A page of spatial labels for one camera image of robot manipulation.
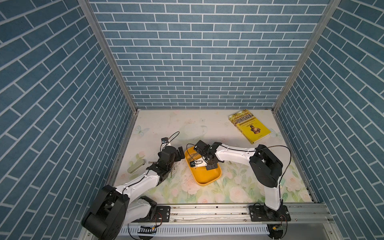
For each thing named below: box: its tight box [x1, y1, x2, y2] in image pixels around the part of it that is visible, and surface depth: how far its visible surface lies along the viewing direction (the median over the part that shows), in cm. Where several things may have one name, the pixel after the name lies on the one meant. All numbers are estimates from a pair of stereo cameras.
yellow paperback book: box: [228, 109, 272, 145], surface depth 110 cm
